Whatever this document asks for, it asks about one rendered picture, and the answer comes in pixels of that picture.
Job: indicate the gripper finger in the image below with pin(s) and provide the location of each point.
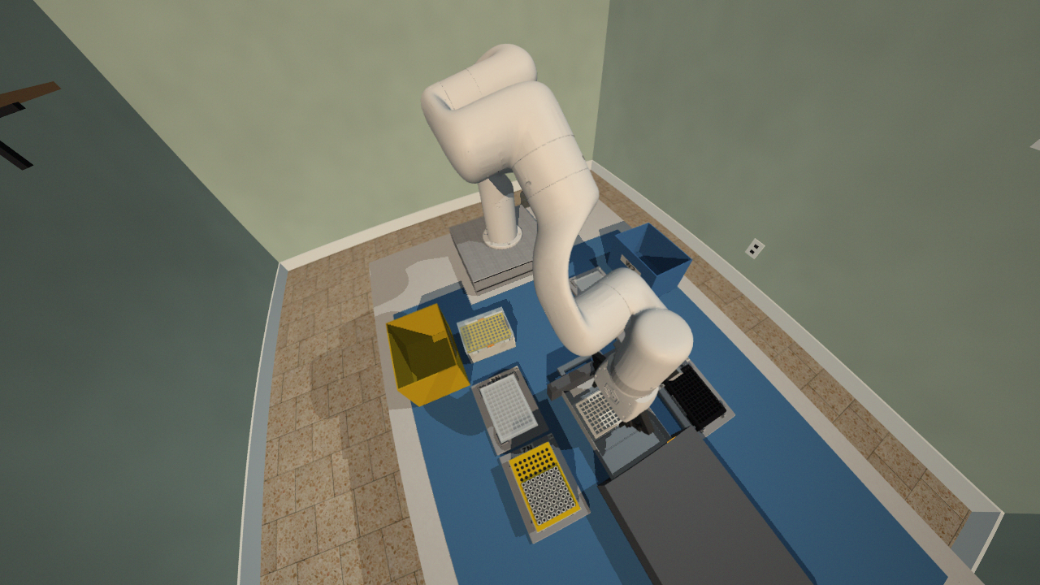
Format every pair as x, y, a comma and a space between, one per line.
598, 358
640, 423

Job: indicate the yellow open-top bin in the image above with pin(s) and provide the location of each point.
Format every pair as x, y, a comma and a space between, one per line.
424, 367

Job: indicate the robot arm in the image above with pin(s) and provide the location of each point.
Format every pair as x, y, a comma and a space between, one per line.
521, 127

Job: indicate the blue bench mat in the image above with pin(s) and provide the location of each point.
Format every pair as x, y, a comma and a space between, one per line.
828, 520

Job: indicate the blue box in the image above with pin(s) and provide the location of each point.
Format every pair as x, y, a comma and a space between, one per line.
658, 255

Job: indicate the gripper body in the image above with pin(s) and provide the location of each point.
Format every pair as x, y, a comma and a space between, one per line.
625, 406

